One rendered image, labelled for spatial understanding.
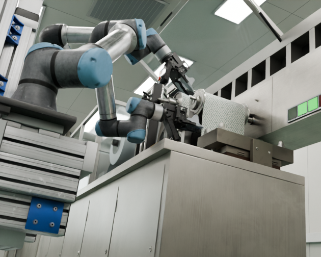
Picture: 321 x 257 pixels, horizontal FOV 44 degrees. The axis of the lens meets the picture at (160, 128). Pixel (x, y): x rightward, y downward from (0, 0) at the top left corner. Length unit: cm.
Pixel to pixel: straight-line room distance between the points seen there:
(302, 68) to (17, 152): 131
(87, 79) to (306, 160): 428
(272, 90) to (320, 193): 304
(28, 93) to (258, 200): 93
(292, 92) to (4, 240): 135
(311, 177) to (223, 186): 364
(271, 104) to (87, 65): 111
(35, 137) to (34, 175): 10
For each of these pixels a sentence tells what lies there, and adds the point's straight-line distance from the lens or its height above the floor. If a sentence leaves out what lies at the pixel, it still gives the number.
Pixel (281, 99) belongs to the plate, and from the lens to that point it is 196.
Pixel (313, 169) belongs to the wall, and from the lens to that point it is 510.
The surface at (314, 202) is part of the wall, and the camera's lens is 500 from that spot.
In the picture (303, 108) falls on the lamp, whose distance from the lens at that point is 182.
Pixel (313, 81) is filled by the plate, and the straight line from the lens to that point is 184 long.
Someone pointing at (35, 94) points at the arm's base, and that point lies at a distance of 118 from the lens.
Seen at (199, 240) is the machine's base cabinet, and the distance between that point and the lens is 142.
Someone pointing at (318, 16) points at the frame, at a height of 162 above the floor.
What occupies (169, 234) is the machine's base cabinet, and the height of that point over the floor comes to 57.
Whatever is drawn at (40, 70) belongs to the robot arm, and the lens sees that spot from 122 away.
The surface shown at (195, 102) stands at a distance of 190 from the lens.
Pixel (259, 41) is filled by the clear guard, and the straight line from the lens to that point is 227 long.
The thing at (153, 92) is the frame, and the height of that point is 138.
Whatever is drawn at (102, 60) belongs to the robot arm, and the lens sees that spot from 119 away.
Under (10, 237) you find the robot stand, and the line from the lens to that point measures 122.
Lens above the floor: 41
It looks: 22 degrees up
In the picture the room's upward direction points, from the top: 7 degrees clockwise
